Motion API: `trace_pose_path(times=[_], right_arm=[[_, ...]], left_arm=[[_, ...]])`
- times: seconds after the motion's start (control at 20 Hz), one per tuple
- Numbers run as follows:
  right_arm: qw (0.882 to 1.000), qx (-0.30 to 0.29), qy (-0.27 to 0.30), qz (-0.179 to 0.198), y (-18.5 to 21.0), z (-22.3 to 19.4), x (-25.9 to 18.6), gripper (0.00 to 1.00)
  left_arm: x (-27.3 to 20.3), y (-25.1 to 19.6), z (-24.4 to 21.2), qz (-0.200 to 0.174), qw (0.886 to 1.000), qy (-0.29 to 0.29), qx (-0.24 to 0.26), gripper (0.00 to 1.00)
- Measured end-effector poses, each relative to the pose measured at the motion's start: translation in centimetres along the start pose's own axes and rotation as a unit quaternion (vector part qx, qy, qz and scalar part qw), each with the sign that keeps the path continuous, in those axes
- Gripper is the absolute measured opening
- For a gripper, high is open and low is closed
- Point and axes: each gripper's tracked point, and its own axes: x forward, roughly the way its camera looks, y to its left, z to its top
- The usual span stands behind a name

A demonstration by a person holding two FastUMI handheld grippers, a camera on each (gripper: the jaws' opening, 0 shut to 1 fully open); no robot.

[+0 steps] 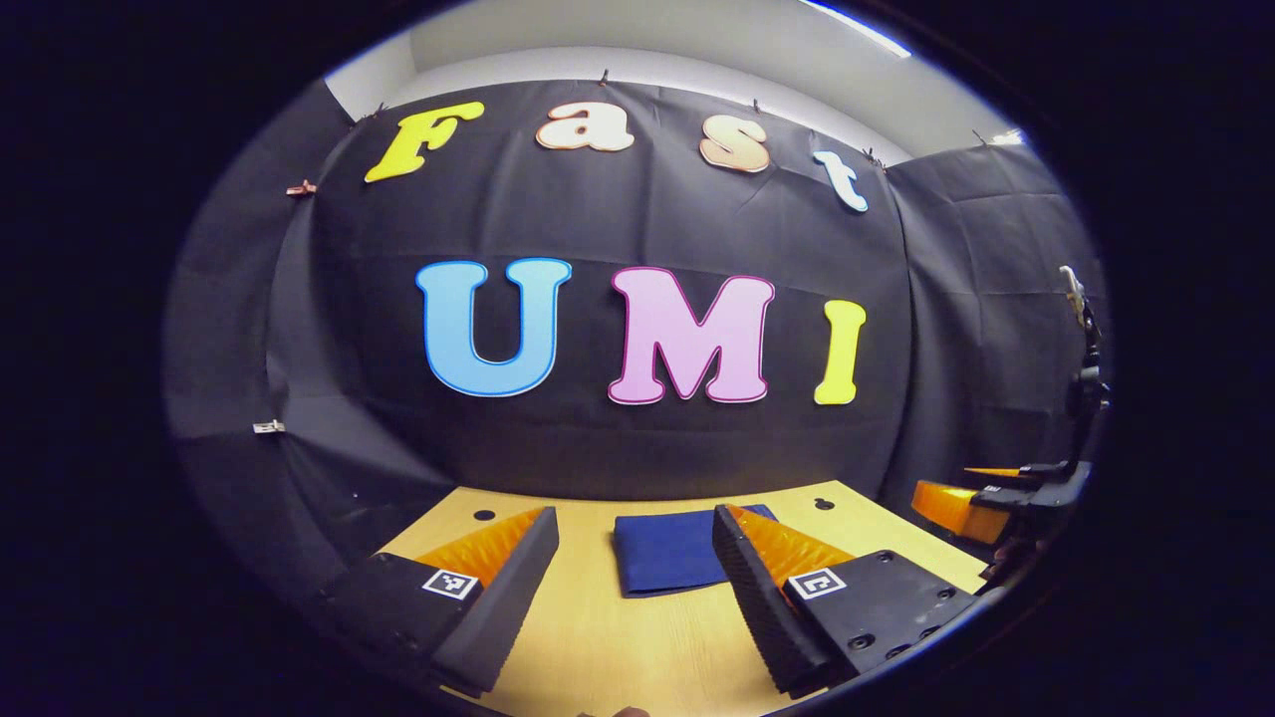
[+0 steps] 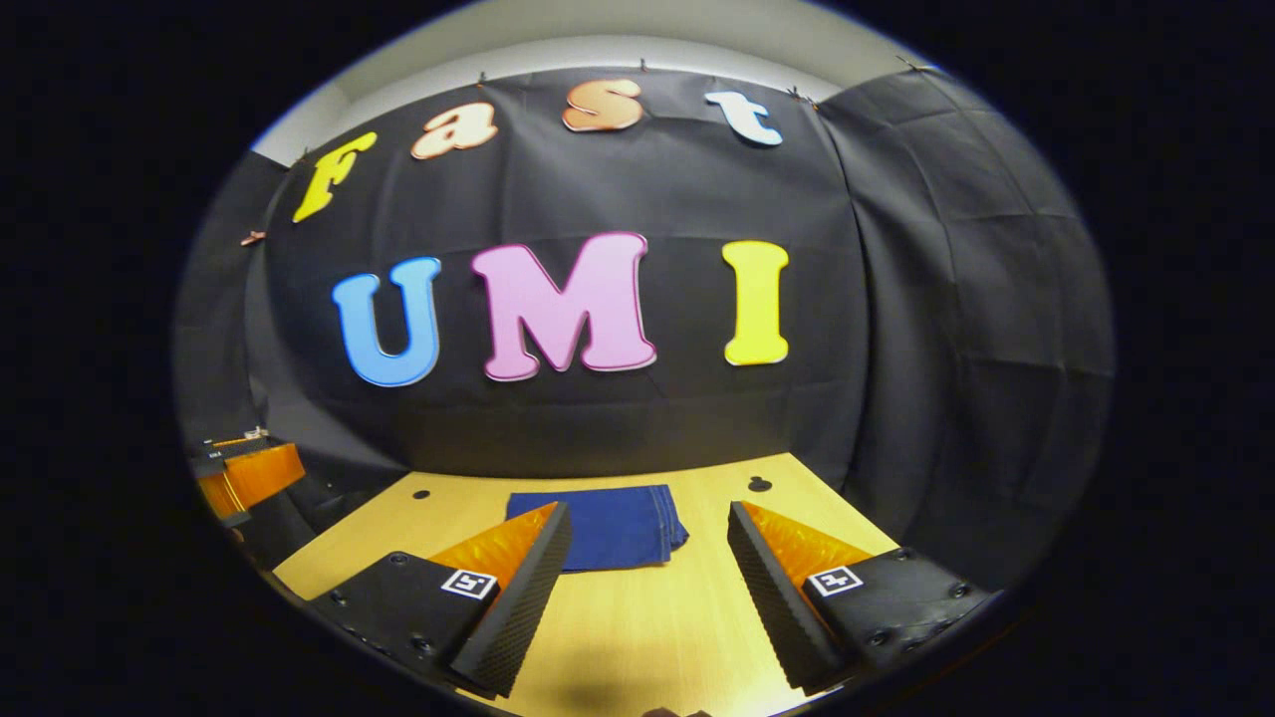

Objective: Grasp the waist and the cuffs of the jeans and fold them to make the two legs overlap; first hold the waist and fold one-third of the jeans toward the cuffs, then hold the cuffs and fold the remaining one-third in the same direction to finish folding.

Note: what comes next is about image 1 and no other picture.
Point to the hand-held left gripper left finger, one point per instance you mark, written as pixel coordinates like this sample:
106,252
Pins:
513,597

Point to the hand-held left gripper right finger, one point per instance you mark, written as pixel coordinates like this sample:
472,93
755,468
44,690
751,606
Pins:
752,588

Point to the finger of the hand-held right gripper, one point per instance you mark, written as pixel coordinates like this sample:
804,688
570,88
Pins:
1016,471
956,510

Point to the blue jeans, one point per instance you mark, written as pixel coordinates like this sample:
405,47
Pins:
667,553

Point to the black backdrop cloth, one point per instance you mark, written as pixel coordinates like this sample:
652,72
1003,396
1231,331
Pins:
598,438

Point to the white clip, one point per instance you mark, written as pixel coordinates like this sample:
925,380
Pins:
268,427

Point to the red clip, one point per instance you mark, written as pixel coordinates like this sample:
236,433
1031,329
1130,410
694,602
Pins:
301,188

